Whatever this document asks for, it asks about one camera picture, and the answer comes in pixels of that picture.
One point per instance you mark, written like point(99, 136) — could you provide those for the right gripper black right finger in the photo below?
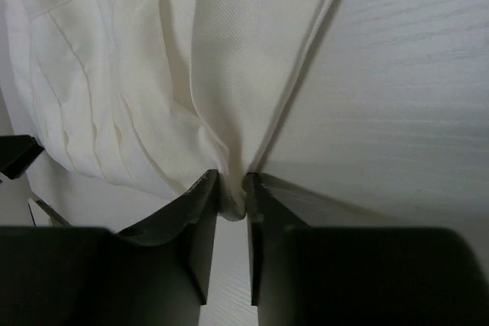
point(267, 219)

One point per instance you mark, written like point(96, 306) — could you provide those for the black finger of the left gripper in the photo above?
point(18, 152)

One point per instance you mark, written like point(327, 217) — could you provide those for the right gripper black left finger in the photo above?
point(188, 223)

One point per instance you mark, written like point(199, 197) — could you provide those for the white skirt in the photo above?
point(150, 94)

